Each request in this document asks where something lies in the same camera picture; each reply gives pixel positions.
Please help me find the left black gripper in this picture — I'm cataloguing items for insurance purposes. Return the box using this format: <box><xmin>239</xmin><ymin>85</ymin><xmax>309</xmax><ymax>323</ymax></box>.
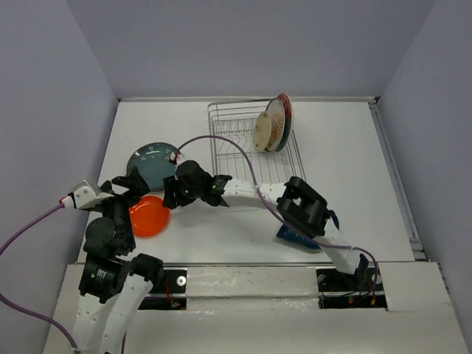
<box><xmin>94</xmin><ymin>163</ymin><xmax>150</xmax><ymax>249</ymax></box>

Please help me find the dark teal blossom plate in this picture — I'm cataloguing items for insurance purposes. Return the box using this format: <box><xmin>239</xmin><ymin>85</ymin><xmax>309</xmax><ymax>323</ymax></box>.
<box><xmin>126</xmin><ymin>142</ymin><xmax>177</xmax><ymax>192</ymax></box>

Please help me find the small beige plate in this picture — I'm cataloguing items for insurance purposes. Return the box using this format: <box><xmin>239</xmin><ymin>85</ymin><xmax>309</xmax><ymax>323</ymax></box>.
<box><xmin>254</xmin><ymin>111</ymin><xmax>272</xmax><ymax>152</ymax></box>

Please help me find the white plate orange sunburst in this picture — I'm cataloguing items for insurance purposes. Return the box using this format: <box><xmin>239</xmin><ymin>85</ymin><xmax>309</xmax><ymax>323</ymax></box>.
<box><xmin>265</xmin><ymin>97</ymin><xmax>285</xmax><ymax>152</ymax></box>

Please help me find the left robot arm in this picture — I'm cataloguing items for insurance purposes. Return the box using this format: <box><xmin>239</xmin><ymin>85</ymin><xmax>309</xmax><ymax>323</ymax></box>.
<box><xmin>68</xmin><ymin>168</ymin><xmax>163</xmax><ymax>353</ymax></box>

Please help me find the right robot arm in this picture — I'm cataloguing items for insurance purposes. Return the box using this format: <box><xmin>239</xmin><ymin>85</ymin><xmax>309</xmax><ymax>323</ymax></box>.
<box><xmin>163</xmin><ymin>160</ymin><xmax>368</xmax><ymax>289</ymax></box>

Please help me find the navy blue shell dish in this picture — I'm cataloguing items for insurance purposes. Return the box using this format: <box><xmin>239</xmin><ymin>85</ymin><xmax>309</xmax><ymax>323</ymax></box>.
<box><xmin>277</xmin><ymin>207</ymin><xmax>339</xmax><ymax>251</ymax></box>

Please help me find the red and teal floral plate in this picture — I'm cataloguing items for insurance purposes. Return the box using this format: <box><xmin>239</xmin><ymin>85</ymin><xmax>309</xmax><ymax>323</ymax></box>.
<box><xmin>275</xmin><ymin>93</ymin><xmax>294</xmax><ymax>152</ymax></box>

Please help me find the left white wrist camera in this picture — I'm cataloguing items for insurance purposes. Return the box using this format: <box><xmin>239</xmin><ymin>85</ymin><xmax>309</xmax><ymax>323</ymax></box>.
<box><xmin>59</xmin><ymin>179</ymin><xmax>113</xmax><ymax>210</ymax></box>

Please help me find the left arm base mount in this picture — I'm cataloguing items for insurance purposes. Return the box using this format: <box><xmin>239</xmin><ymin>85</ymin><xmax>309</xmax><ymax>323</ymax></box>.
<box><xmin>139</xmin><ymin>268</ymin><xmax>187</xmax><ymax>310</ymax></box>

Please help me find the silver wire dish rack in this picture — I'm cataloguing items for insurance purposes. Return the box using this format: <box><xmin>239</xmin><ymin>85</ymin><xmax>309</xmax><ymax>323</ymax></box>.
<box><xmin>207</xmin><ymin>98</ymin><xmax>306</xmax><ymax>184</ymax></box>

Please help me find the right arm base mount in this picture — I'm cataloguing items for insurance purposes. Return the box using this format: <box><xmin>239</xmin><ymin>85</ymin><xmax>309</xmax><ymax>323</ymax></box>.
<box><xmin>316</xmin><ymin>268</ymin><xmax>387</xmax><ymax>310</ymax></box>

